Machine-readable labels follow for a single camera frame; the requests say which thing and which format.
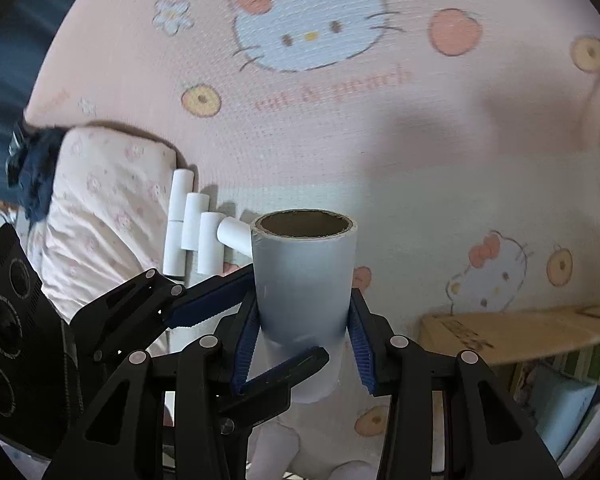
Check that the white soft object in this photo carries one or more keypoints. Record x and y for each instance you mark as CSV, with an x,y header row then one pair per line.
x,y
275,450

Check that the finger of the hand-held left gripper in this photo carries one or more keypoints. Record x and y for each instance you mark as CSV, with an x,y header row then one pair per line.
x,y
205,302
280,377

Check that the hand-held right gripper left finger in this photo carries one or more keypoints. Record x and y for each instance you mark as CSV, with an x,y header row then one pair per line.
x,y
245,350

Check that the light blue box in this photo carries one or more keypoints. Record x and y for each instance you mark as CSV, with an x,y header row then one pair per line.
x,y
565,410

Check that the white printed cloth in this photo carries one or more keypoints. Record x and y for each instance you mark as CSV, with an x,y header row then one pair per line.
x,y
17,456

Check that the pink floral pillow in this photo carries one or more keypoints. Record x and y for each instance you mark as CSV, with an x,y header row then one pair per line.
x,y
105,200

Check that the brown cardboard box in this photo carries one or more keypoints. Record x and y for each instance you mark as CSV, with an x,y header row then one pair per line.
x,y
505,335

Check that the dark blue garment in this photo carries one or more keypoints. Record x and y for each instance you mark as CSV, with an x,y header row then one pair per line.
x,y
37,175

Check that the pale blue paper roll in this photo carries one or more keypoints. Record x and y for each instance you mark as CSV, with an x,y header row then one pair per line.
x,y
305,280

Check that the pink cartoon printed blanket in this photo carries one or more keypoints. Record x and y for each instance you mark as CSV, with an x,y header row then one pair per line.
x,y
330,150

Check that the blue cloth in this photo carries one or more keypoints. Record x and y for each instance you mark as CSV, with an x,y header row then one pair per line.
x,y
10,85

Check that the green and white carton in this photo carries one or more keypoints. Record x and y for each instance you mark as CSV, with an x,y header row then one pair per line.
x,y
590,360

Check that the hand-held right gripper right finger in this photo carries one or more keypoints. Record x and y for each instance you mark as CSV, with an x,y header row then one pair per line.
x,y
362,355

